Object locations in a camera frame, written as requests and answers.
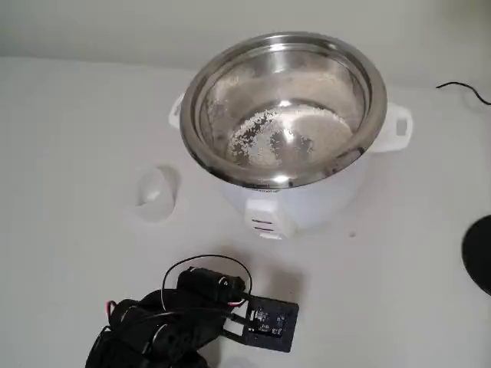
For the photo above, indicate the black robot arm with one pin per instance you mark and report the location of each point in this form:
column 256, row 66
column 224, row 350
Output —
column 134, row 333

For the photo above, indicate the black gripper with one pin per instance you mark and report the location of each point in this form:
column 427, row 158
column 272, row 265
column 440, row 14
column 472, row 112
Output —
column 199, row 285

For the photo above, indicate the steel inner cooking pot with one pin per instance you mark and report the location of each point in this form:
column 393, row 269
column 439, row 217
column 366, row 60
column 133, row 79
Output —
column 284, row 69

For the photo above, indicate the translucent plastic measuring cup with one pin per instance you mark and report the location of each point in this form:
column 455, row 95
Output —
column 157, row 195

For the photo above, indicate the white rice cooker body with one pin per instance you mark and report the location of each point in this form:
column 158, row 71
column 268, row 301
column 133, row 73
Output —
column 326, row 199

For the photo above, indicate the white rice grains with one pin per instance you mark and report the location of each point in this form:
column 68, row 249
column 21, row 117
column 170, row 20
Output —
column 261, row 149

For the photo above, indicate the black round object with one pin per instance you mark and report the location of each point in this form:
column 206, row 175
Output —
column 479, row 253

